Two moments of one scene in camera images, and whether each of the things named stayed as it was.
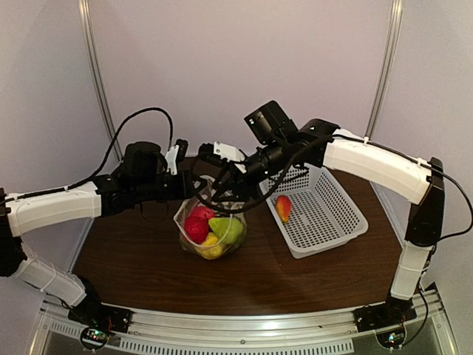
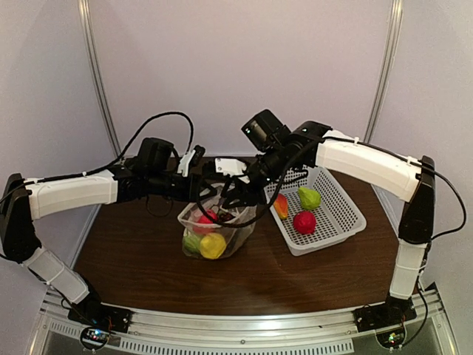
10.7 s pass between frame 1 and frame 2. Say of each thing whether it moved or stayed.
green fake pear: moved
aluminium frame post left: stayed
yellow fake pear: stayed
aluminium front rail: stayed
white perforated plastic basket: stayed
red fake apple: moved
